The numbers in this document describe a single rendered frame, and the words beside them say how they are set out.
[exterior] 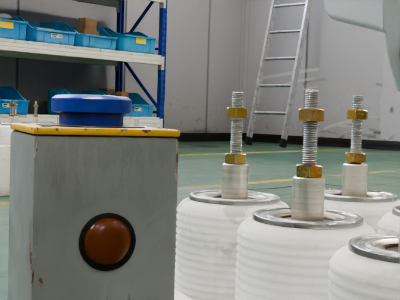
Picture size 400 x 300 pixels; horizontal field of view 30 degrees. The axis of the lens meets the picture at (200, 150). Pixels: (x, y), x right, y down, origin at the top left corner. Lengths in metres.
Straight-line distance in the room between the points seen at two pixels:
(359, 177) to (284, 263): 0.21
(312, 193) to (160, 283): 0.18
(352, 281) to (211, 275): 0.21
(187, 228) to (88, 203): 0.26
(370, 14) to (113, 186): 0.16
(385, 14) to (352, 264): 0.13
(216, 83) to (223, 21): 0.67
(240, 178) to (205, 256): 0.07
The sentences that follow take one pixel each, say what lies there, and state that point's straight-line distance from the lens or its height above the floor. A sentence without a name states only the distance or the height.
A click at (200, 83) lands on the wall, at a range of 7.95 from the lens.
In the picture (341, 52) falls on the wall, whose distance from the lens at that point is 7.78.
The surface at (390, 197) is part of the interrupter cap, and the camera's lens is 0.66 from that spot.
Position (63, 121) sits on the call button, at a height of 0.32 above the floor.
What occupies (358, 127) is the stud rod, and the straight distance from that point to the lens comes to 0.68.
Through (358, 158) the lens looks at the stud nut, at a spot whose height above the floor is 0.29.
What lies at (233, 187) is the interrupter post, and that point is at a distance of 0.61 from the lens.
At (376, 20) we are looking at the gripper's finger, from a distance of 0.40.
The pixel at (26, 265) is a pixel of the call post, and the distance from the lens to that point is 0.36.
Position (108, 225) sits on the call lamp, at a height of 0.27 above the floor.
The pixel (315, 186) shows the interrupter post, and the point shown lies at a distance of 0.51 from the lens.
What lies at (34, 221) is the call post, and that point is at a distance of 0.34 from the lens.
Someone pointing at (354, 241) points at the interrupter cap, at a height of 0.25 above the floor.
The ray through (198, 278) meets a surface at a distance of 0.60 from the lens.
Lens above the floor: 0.32
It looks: 3 degrees down
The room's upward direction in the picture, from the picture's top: 2 degrees clockwise
